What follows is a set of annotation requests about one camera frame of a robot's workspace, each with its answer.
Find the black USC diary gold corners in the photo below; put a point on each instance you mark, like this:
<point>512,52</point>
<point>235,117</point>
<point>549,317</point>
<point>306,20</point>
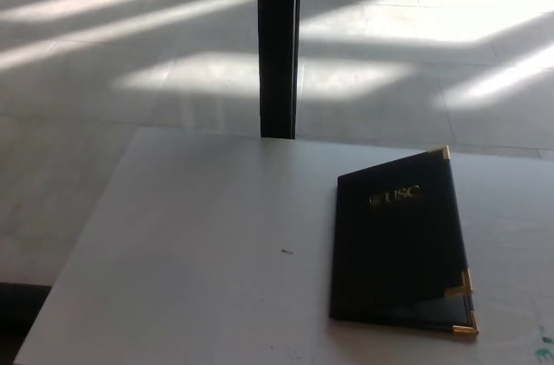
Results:
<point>389,252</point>

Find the black vertical pillar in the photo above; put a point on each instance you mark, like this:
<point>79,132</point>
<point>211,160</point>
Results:
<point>278,45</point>

